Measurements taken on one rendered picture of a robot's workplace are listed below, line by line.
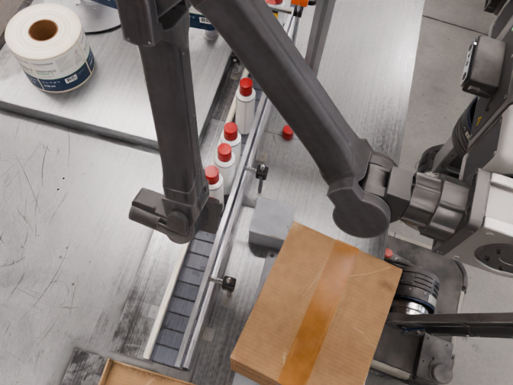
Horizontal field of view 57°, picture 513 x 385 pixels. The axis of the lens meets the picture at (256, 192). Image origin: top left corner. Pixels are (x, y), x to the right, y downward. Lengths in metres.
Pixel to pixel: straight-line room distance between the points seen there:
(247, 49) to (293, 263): 0.51
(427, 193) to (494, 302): 1.74
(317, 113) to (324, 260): 0.44
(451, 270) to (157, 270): 1.22
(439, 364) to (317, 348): 0.98
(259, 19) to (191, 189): 0.32
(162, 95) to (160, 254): 0.68
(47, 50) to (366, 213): 1.03
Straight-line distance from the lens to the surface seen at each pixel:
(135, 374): 1.21
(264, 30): 0.54
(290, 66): 0.56
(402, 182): 0.65
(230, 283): 1.08
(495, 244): 0.67
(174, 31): 0.59
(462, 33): 3.11
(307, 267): 0.95
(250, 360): 0.91
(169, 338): 1.16
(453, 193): 0.65
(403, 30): 1.76
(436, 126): 2.63
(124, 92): 1.46
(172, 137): 0.69
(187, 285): 1.18
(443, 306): 1.99
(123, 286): 1.26
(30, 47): 1.44
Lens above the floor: 2.02
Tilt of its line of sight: 65 degrees down
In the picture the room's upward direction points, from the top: 6 degrees clockwise
